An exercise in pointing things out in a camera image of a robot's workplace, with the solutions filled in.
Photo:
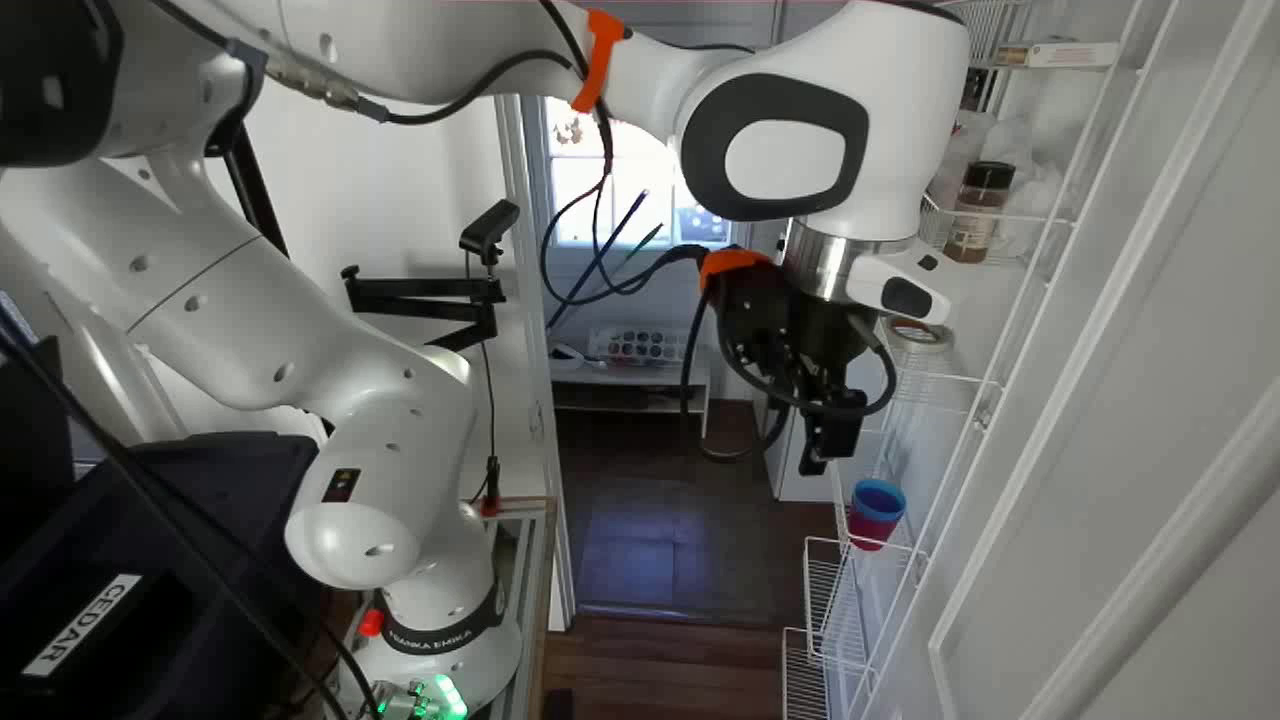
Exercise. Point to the white paint palette tray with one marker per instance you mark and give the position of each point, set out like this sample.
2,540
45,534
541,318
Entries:
643,344

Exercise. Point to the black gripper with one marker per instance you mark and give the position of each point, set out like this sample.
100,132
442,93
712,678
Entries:
834,355

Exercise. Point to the dark blue pole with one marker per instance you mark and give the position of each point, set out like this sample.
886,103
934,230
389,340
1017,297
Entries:
594,267
637,253

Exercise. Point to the black case with white label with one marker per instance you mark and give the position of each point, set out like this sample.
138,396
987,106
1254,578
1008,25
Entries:
144,574

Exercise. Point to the flat white box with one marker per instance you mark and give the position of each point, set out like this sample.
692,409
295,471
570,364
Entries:
1063,55

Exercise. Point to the metal robot stand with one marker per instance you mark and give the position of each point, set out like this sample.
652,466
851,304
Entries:
526,603

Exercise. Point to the white cabinet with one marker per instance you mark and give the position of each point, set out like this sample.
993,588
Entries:
803,460

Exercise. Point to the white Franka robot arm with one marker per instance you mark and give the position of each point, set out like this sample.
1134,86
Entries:
242,304

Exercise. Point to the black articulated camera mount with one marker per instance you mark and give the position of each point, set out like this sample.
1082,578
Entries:
420,292

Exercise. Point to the white low bench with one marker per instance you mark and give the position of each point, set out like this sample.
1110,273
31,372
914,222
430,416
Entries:
624,386

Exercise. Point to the brown jar with dark lid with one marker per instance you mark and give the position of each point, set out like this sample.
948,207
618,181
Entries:
981,212

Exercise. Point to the small black camera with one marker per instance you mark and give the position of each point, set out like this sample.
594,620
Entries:
491,230

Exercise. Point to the window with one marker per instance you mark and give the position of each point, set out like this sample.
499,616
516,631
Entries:
643,186

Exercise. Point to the red button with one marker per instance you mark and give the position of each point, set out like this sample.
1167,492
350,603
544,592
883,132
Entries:
369,620

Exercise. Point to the white panel door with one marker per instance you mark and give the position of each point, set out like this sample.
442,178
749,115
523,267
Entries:
1172,466

